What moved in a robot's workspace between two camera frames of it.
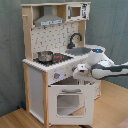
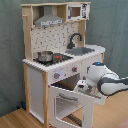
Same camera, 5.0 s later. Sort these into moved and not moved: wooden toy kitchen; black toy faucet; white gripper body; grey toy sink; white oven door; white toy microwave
Moved: white oven door; white gripper body
Not moved: wooden toy kitchen; grey toy sink; black toy faucet; white toy microwave
